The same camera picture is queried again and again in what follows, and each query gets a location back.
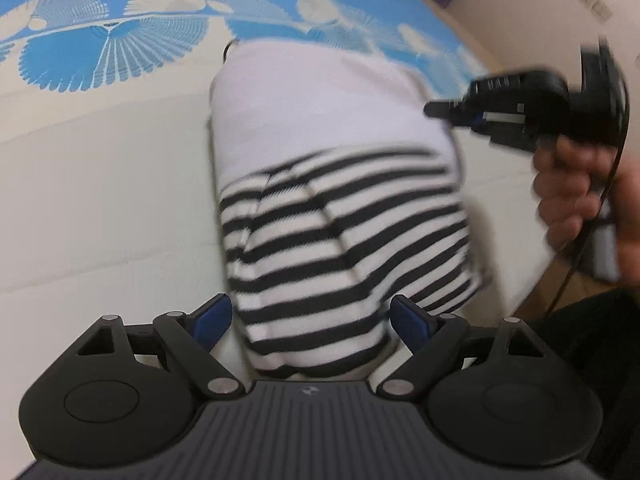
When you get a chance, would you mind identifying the black white striped shirt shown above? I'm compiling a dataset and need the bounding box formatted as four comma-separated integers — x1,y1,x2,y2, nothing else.
206,40,493,381

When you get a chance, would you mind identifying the blue white printed bedsheet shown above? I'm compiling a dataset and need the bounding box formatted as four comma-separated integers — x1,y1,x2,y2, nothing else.
0,0,551,461

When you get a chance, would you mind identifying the person's dark clothing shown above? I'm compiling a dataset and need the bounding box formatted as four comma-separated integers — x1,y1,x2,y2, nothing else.
525,287,640,480

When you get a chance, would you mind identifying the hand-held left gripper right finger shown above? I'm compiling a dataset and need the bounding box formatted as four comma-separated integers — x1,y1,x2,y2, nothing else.
375,294,543,401

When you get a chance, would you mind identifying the black cable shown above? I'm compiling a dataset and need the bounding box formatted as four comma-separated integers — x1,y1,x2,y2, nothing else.
547,80,632,313

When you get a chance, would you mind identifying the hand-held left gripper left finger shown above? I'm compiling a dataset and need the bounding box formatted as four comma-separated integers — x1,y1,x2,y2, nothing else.
75,294,246,401

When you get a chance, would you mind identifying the person's right hand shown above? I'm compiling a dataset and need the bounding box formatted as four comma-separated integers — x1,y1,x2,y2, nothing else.
532,137,608,252

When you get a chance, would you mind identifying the person's right forearm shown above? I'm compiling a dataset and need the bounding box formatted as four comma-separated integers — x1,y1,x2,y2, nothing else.
617,160,640,281

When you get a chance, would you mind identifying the wall outlet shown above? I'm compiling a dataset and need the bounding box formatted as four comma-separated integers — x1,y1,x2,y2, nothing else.
577,0,615,21

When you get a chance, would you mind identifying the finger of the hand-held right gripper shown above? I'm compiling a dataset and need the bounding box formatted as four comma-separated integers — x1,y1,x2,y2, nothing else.
424,99,487,133

